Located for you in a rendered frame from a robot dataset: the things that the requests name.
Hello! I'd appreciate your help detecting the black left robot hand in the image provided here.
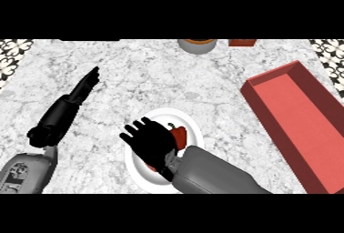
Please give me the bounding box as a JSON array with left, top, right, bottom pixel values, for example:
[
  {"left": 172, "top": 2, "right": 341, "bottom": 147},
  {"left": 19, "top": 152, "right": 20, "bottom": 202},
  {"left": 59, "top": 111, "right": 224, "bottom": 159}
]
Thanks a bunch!
[{"left": 25, "top": 66, "right": 100, "bottom": 149}]

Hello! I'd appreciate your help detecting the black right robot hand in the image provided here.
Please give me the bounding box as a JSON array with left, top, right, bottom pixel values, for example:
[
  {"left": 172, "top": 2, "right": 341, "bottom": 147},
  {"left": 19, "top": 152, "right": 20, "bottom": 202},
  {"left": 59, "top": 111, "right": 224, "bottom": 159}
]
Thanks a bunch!
[{"left": 118, "top": 116, "right": 180, "bottom": 183}]

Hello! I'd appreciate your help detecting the white round plate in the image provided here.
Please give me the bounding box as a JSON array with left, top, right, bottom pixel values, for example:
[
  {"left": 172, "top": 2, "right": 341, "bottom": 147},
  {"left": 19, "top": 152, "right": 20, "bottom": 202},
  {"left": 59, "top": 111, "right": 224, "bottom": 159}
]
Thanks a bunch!
[{"left": 124, "top": 107, "right": 205, "bottom": 195}]

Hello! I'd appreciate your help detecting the red open box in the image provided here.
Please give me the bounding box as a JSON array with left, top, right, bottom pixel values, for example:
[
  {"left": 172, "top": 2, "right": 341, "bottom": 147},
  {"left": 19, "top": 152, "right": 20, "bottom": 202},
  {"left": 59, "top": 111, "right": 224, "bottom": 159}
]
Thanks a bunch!
[{"left": 239, "top": 60, "right": 344, "bottom": 195}]

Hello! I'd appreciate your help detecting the small red-brown block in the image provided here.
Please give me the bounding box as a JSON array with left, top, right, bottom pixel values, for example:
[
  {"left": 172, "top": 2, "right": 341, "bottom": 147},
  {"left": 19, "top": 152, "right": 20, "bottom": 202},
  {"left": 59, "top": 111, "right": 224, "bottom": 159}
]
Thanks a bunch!
[{"left": 227, "top": 39, "right": 258, "bottom": 48}]

